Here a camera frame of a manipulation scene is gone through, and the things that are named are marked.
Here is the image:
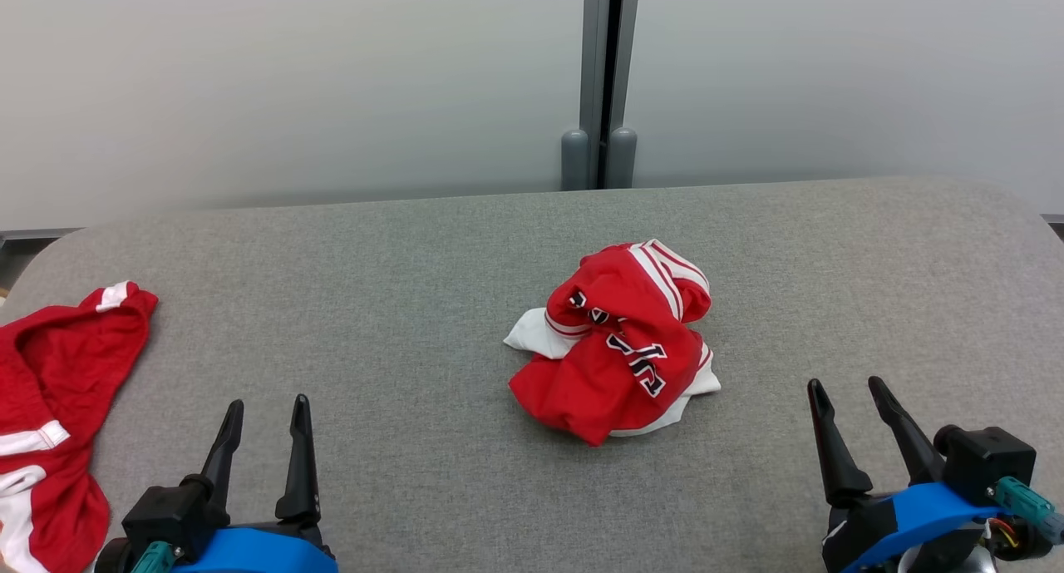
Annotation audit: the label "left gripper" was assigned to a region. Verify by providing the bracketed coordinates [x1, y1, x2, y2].
[202, 393, 336, 555]

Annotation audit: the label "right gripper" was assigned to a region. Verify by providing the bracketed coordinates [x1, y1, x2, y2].
[807, 376, 991, 573]

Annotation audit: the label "red shorts with white stripe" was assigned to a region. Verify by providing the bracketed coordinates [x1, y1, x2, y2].
[0, 280, 159, 573]

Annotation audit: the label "red jersey with black numbers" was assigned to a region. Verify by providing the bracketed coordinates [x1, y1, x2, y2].
[504, 239, 722, 447]

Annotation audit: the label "grey partition foot cap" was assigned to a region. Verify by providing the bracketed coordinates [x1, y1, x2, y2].
[561, 128, 590, 191]
[606, 126, 639, 190]

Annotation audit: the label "teal left camera connector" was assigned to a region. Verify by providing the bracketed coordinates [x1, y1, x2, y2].
[131, 541, 177, 573]

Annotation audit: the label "teal camera connector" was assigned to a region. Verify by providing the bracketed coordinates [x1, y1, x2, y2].
[994, 477, 1064, 546]
[131, 541, 177, 573]

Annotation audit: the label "teal right camera connector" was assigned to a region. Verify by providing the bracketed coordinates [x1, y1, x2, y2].
[994, 477, 1064, 546]

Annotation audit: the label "grey metal partition post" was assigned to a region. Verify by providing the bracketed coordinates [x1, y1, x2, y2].
[579, 0, 642, 190]

